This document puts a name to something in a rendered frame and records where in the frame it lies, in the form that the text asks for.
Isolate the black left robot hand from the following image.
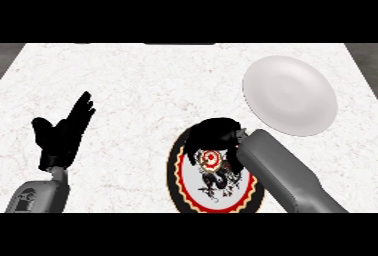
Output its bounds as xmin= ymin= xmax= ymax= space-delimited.
xmin=31 ymin=90 xmax=98 ymax=173

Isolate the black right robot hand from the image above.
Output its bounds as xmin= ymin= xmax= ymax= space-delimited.
xmin=183 ymin=117 xmax=247 ymax=174

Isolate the black red patterned plate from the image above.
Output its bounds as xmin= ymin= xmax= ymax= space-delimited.
xmin=166 ymin=125 xmax=266 ymax=214

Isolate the plain white plate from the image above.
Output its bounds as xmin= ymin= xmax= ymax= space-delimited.
xmin=241 ymin=54 xmax=340 ymax=137

